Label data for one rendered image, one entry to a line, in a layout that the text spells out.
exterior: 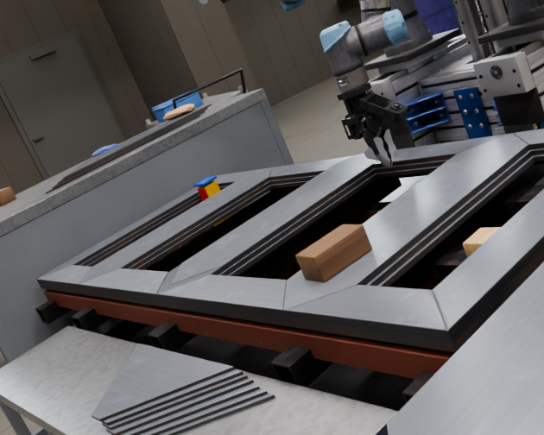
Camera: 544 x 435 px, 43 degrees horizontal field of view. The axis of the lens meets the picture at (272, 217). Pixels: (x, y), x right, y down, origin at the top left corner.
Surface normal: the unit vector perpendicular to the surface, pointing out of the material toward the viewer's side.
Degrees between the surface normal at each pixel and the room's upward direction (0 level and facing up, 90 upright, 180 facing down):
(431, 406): 0
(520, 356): 0
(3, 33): 90
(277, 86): 90
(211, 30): 90
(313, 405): 0
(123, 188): 90
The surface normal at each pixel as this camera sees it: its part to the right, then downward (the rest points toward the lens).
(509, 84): -0.79, 0.46
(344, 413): -0.38, -0.89
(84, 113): 0.48, 0.05
